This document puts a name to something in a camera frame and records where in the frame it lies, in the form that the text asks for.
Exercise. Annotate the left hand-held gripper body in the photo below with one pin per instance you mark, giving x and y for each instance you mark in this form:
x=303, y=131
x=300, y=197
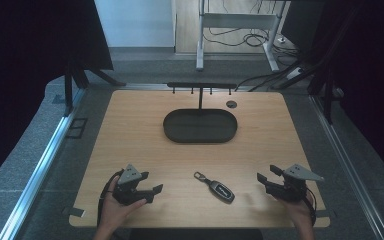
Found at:
x=127, y=188

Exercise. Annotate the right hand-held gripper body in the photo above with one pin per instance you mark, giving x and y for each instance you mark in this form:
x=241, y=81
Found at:
x=291, y=185

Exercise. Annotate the black car key fob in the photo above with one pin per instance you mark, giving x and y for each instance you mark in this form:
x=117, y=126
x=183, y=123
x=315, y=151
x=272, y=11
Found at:
x=218, y=188

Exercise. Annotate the black key rack with tray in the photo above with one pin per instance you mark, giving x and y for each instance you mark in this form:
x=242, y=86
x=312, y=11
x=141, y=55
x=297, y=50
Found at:
x=200, y=122

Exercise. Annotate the person's left hand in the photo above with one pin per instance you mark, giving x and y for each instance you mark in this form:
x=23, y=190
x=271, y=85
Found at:
x=118, y=210

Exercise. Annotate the person's right hand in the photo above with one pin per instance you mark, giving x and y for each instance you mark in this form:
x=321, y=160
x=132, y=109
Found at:
x=299, y=210

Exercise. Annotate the white power strip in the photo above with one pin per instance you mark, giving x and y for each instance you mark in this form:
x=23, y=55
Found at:
x=294, y=73

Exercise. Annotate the black metal stand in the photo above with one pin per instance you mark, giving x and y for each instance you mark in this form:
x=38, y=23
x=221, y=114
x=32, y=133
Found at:
x=326, y=83
x=80, y=78

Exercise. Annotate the black curtain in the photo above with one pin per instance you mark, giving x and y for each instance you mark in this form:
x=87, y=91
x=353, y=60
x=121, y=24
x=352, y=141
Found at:
x=363, y=66
x=33, y=66

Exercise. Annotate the black monitor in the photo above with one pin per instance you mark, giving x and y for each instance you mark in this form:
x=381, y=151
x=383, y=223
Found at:
x=300, y=23

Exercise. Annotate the aluminium rail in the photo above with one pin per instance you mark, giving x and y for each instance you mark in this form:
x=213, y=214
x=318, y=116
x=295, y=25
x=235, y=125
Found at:
x=40, y=170
x=350, y=166

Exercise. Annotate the grey metal desk frame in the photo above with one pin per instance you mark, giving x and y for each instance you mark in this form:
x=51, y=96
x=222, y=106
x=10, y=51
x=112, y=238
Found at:
x=236, y=30

